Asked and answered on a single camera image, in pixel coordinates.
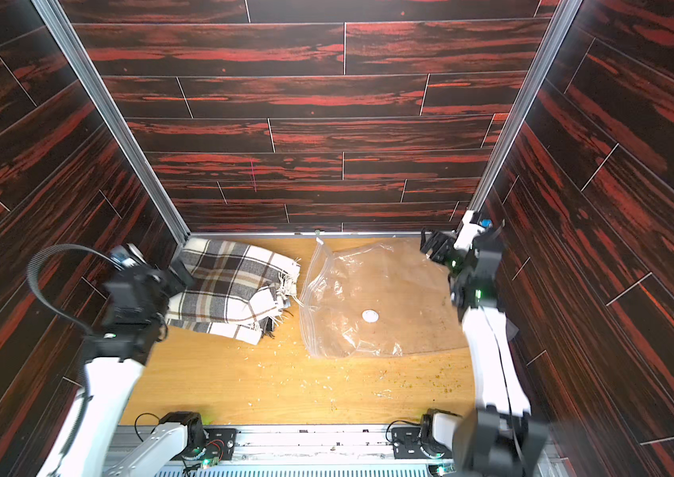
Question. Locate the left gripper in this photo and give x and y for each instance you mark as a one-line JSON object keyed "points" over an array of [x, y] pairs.
{"points": [[170, 279]]}

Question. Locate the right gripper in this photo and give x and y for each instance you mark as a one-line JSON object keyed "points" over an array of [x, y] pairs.
{"points": [[441, 246]]}

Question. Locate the clear plastic vacuum bag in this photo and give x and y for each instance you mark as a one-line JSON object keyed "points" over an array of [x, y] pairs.
{"points": [[409, 291]]}

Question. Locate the brown cream checked scarf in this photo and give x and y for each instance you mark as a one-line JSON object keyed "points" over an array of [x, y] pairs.
{"points": [[239, 291]]}

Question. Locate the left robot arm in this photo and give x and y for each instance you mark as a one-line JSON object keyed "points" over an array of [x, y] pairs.
{"points": [[113, 359]]}

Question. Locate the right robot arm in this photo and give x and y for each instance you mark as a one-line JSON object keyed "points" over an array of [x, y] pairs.
{"points": [[500, 437]]}

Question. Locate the white vacuum bag valve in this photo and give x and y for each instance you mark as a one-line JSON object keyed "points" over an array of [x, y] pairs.
{"points": [[370, 316]]}

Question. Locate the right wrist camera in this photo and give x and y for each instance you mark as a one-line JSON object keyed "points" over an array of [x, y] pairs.
{"points": [[472, 225]]}

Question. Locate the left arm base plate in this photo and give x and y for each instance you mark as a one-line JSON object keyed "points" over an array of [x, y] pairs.
{"points": [[217, 444]]}

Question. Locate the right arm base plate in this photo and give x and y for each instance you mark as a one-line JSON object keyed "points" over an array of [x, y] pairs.
{"points": [[408, 443]]}

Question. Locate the aluminium front rail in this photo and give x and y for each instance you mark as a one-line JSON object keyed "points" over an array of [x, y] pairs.
{"points": [[311, 450]]}

